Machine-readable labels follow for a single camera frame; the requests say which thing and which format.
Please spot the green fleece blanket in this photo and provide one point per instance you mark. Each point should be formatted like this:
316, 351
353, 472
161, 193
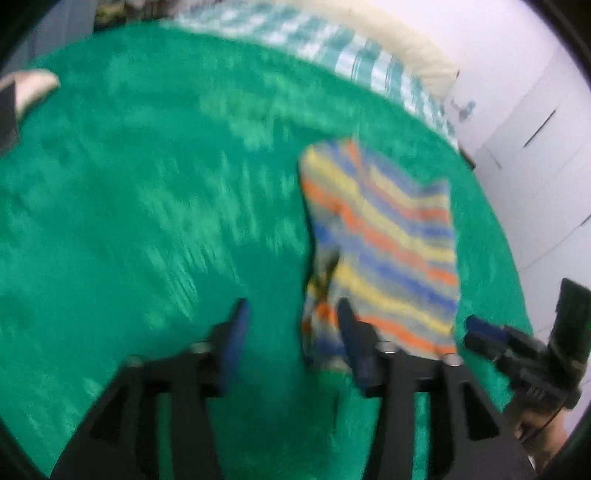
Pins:
138, 207

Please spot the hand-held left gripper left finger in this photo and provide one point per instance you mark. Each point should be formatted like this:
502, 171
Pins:
234, 341

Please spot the green checkered bedsheet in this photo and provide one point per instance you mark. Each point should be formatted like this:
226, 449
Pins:
360, 60

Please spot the person's right hand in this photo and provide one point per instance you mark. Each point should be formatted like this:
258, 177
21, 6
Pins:
540, 429

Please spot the blue wall sticker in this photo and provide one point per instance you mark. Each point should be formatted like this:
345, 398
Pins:
464, 110

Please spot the dark wooden bed frame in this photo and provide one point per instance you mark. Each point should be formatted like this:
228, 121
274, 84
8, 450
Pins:
468, 160

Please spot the grey-blue cabinet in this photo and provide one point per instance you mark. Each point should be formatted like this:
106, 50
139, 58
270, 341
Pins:
60, 23

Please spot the white wardrobe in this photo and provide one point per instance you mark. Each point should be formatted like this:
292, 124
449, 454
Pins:
531, 184

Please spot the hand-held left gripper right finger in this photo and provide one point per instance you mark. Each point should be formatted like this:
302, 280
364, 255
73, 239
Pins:
355, 341

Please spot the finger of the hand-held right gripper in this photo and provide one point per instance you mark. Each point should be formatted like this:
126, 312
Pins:
489, 350
482, 325

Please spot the striped knitted sweater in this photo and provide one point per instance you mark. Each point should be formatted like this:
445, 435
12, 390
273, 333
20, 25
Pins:
392, 240

